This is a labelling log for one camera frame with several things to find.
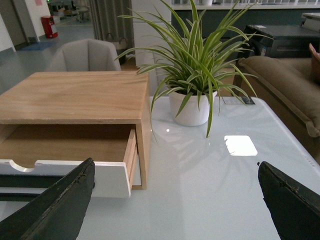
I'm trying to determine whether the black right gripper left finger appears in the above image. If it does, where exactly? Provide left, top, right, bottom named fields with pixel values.
left=0, top=158, right=95, bottom=240

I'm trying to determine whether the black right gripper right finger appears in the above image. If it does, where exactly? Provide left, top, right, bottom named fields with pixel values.
left=258, top=161, right=320, bottom=240

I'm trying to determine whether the white top drawer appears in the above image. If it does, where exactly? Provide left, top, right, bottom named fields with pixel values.
left=0, top=125, right=138, bottom=198

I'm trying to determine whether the wooden drawer cabinet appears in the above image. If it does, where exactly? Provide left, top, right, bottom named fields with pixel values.
left=0, top=71, right=152, bottom=191

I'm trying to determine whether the brown sofa cushion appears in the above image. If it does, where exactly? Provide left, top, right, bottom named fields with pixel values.
left=238, top=55, right=320, bottom=138

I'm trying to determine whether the white plant pot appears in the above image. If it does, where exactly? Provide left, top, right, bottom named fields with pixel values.
left=168, top=92, right=210, bottom=127

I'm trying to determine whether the grey armchair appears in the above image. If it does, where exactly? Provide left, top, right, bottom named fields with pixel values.
left=45, top=38, right=121, bottom=72

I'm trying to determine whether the dark storage cabinet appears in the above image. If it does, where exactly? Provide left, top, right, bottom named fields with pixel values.
left=238, top=25, right=320, bottom=58

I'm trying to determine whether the green spider plant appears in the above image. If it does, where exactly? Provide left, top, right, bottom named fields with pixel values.
left=121, top=1, right=257, bottom=137

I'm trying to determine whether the woven basket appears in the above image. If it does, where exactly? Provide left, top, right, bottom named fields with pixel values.
left=106, top=33, right=127, bottom=56

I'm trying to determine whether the red fire extinguisher box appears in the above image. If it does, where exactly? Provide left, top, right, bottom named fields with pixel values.
left=41, top=15, right=58, bottom=39

